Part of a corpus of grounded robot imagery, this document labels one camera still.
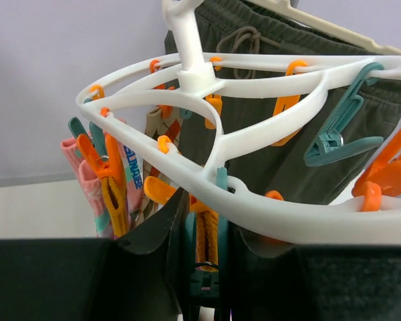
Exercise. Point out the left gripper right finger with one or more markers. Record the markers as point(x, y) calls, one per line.
point(260, 277)

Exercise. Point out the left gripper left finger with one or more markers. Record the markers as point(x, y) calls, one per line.
point(150, 260)

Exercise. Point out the maroon striped sock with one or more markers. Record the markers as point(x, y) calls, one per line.
point(116, 204)
point(206, 237)

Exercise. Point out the white round clip hanger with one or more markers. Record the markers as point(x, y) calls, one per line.
point(184, 81)

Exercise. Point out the beige clothes hanger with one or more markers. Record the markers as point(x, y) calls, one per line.
point(285, 9)

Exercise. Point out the pink patterned sock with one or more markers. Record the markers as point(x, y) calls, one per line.
point(92, 188)
point(75, 158)

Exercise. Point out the orange peg on sock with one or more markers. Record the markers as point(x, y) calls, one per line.
point(102, 157)

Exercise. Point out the teal empty clothes peg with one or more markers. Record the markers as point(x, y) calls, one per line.
point(329, 145)

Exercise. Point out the orange empty clothes peg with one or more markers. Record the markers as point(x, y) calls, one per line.
point(382, 177)

